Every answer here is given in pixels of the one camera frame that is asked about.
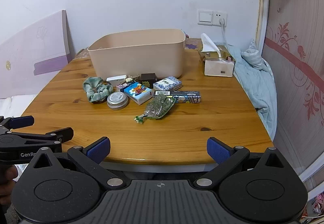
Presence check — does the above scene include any clear packet of green leaves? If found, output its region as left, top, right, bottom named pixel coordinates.
left=134, top=94, right=176, bottom=123

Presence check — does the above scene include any gold and white tissue box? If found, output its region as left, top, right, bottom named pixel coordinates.
left=198, top=33, right=236, bottom=78

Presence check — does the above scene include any small white box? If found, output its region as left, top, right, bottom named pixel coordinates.
left=106, top=75, right=127, bottom=87

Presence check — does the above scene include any beige plastic storage bin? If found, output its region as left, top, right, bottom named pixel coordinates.
left=87, top=28, right=186, bottom=83

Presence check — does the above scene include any pale purple headboard panel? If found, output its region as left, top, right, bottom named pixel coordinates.
left=0, top=10, right=71, bottom=99

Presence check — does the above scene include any dark cartoon long box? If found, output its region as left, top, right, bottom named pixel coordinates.
left=153, top=90, right=202, bottom=104

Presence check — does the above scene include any small black printed box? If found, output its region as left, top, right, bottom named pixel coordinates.
left=140, top=73, right=158, bottom=88

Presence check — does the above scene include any small purple printed pack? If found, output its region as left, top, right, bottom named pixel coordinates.
left=116, top=82, right=135, bottom=92

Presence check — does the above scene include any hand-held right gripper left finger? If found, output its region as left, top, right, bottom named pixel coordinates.
left=30, top=136, right=127, bottom=190

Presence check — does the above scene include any floral patterned sliding door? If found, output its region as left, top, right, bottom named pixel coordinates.
left=255, top=0, right=324, bottom=189

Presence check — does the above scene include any white bedding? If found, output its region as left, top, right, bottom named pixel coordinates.
left=0, top=94, right=39, bottom=119

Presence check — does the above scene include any light blue blanket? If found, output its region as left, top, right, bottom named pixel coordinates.
left=214, top=38, right=277, bottom=141

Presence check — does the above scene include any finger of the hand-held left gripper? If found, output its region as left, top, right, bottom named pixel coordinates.
left=0, top=127, right=74, bottom=145
left=0, top=116, right=34, bottom=134

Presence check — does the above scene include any purple flower mat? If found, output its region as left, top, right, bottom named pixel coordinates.
left=184, top=38, right=203, bottom=50

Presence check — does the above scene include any pink printed cloth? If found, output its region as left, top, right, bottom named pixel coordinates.
left=304, top=189, right=324, bottom=221

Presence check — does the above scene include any white wall socket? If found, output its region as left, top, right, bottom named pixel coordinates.
left=212, top=11, right=227, bottom=27

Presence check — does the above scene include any round metal tin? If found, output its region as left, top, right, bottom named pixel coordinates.
left=107, top=92, right=128, bottom=110

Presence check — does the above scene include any blue bear tissue pack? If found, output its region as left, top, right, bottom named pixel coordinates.
left=124, top=82, right=154, bottom=105

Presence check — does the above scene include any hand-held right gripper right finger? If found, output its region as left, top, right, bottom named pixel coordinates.
left=194, top=137, right=291, bottom=190

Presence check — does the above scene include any person's left hand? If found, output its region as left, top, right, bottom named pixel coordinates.
left=0, top=165, right=19, bottom=205

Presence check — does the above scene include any blue floral tissue pack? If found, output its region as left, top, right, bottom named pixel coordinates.
left=153, top=76, right=182, bottom=92

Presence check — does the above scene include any green fabric scrunchie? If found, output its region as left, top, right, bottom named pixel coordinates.
left=83, top=77, right=113, bottom=103

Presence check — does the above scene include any white wall switch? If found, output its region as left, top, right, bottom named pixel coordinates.
left=197, top=10, right=213, bottom=25

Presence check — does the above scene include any white plug with cable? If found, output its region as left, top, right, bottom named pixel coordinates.
left=219, top=19, right=230, bottom=47

